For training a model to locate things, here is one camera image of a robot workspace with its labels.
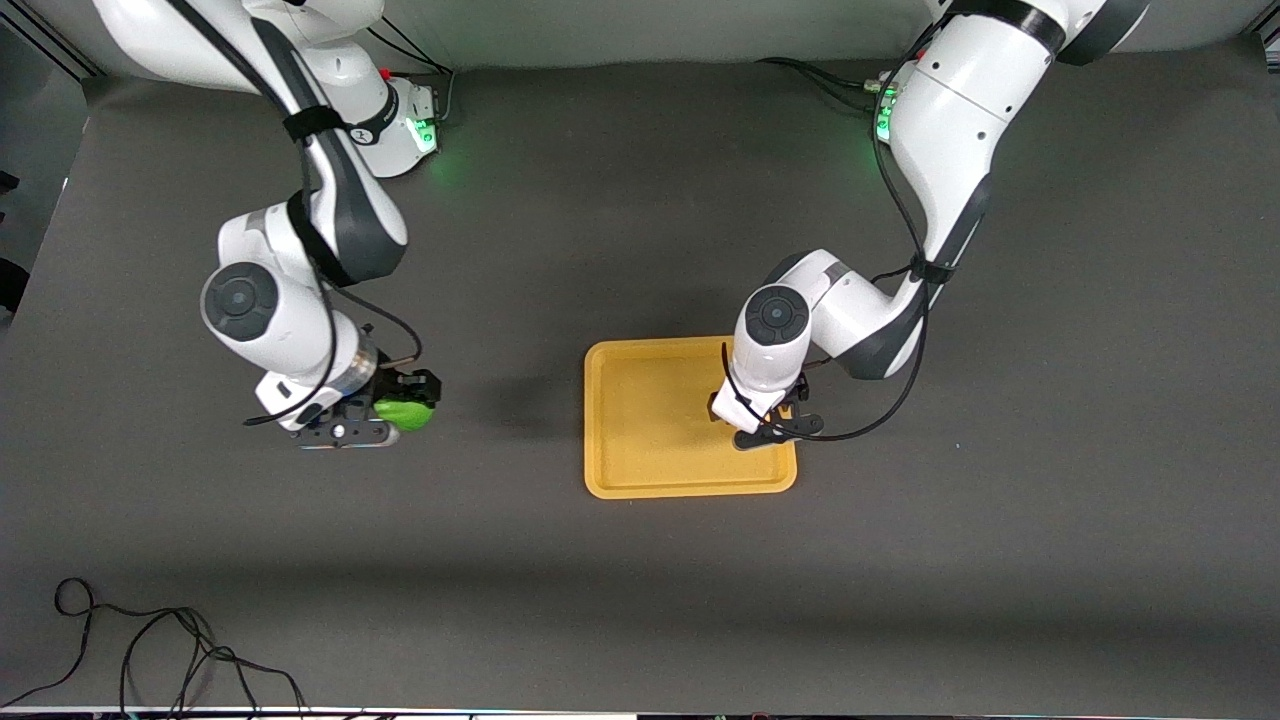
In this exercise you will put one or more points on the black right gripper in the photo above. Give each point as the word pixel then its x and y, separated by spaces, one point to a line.
pixel 393 383

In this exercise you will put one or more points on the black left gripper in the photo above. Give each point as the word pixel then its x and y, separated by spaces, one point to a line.
pixel 718 405

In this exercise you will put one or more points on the green apple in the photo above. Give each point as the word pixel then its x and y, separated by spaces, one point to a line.
pixel 405 414

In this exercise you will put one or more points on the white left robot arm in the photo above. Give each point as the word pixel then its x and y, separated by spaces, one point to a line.
pixel 950 130

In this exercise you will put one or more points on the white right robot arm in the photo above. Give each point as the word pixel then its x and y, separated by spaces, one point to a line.
pixel 280 310

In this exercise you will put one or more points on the yellow plastic tray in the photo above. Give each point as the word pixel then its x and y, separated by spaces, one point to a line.
pixel 650 440

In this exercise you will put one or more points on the dark grey table mat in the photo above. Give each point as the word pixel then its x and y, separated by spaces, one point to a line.
pixel 640 600

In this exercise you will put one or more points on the black frame rail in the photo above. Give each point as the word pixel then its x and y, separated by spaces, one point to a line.
pixel 50 40

